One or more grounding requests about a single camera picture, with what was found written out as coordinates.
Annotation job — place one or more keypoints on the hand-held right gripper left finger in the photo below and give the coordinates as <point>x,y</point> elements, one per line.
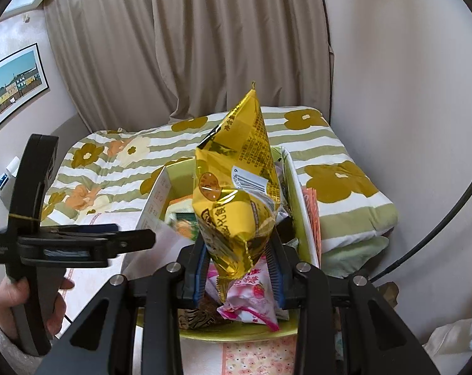
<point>199,277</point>

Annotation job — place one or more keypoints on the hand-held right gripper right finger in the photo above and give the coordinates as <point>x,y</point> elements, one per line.
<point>275,281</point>

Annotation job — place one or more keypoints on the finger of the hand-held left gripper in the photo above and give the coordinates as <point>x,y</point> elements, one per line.
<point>83,233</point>
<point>134,240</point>

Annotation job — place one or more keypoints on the green cardboard box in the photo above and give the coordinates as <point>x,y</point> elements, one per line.
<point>179,181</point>

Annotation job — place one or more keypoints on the yellow snack bag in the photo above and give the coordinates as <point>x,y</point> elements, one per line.
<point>236,164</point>

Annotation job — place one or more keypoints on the person's left hand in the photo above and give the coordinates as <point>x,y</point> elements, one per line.
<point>5,293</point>

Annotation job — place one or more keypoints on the white blue device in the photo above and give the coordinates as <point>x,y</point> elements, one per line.
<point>9,191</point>

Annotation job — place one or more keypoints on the pink strawberry snack packet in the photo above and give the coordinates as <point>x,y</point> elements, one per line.
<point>247,300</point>

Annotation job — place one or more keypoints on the brown striped snack packet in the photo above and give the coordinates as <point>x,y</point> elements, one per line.
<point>197,318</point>

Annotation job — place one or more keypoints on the green orange snack packet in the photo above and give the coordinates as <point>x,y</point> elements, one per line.
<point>181,222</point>

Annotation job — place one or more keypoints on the orange flat packets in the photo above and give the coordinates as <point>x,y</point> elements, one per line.
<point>314,218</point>

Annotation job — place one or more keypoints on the brown paper bag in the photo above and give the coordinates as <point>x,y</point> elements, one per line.
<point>388,293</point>

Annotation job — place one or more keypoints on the framed picture of houses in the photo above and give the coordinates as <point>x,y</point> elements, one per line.
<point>13,82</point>

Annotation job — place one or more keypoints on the striped floral blanket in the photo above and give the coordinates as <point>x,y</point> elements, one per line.
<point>337,152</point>

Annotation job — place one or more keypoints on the white plastic bag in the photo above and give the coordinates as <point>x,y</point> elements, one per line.
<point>451,332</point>

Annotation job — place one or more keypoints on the beige curtain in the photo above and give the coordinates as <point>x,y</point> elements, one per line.
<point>181,27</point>

